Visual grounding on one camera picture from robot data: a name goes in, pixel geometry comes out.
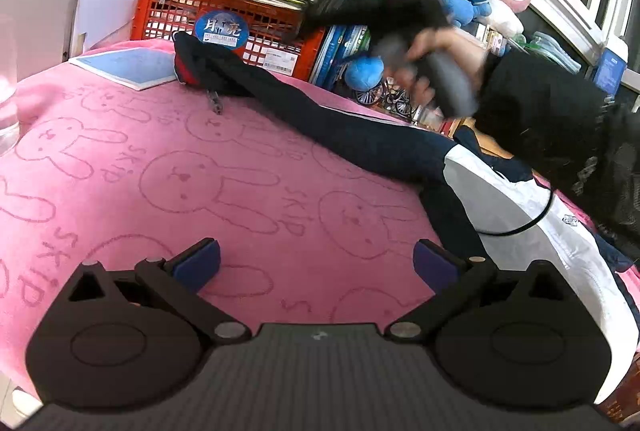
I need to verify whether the pink bunny print blanket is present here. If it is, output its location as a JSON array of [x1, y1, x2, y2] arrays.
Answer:
[[0, 38, 640, 412]]

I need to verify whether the person's right hand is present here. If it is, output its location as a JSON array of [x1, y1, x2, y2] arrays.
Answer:
[[400, 27, 488, 108]]

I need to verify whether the blue booklet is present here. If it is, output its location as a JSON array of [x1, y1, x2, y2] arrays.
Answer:
[[69, 47, 178, 91]]

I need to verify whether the person's right forearm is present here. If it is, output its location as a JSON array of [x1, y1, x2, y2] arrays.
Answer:
[[472, 48, 613, 212]]

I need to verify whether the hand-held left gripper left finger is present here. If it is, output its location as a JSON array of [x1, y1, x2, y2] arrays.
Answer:
[[52, 238, 252, 346]]

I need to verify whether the row of upright books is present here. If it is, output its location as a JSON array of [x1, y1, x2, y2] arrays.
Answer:
[[309, 0, 396, 92]]

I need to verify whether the black model bicycle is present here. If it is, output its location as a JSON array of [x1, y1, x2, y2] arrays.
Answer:
[[352, 78, 417, 119]]

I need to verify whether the black cable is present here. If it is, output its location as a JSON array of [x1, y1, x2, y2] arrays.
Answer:
[[475, 181, 556, 237]]

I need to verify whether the red plastic crate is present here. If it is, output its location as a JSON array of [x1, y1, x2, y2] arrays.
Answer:
[[131, 0, 327, 79]]

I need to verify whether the brown box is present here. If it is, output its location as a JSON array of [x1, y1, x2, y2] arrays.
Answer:
[[595, 351, 640, 427]]

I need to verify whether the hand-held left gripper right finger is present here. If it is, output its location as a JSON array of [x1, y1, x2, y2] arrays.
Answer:
[[384, 238, 583, 344]]

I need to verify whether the dark cloth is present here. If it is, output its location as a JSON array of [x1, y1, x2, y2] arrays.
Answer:
[[575, 104, 640, 262]]

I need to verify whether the blue box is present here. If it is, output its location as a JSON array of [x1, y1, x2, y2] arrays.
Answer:
[[592, 47, 630, 96]]

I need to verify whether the navy and white jacket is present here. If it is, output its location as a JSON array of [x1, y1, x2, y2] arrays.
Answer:
[[172, 31, 640, 404]]

